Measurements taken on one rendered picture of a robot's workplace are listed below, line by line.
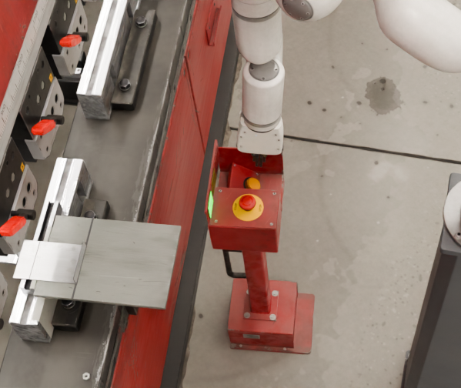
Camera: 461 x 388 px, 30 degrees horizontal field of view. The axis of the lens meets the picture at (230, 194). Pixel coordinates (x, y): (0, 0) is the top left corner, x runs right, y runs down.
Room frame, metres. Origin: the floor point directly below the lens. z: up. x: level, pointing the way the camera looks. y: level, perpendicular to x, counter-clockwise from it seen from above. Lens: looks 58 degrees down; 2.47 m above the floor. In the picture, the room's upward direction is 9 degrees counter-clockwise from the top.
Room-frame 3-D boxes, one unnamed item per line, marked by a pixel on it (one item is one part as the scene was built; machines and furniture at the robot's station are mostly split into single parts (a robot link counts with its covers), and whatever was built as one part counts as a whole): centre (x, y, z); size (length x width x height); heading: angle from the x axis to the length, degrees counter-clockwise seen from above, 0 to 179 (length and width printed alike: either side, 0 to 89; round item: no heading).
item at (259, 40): (1.13, -0.11, 1.20); 0.16 x 0.09 x 0.30; 168
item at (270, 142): (1.09, -0.09, 0.95); 0.10 x 0.07 x 0.11; 76
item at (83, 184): (0.90, 0.39, 0.92); 0.39 x 0.06 x 0.10; 164
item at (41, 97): (1.02, 0.35, 1.26); 0.15 x 0.09 x 0.17; 164
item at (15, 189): (0.83, 0.41, 1.26); 0.15 x 0.09 x 0.17; 164
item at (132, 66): (1.42, 0.18, 0.89); 0.30 x 0.05 x 0.03; 164
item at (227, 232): (1.06, -0.04, 0.75); 0.20 x 0.16 x 0.18; 166
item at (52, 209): (0.87, 0.39, 0.99); 0.20 x 0.03 x 0.03; 164
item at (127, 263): (0.81, 0.26, 1.00); 0.26 x 0.18 x 0.01; 74
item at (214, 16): (1.79, -0.04, 0.59); 0.15 x 0.02 x 0.07; 164
